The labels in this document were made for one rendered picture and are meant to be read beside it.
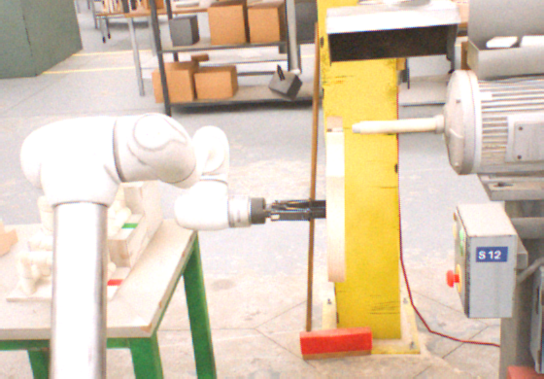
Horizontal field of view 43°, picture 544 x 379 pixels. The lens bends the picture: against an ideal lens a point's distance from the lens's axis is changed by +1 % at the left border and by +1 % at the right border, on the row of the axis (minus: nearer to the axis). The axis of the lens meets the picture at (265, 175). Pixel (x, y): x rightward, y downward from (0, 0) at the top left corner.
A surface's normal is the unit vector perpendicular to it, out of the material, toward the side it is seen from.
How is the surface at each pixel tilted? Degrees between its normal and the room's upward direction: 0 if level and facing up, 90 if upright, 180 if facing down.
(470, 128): 82
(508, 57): 90
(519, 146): 90
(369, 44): 90
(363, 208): 90
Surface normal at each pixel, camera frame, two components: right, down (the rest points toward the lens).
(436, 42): -0.11, 0.36
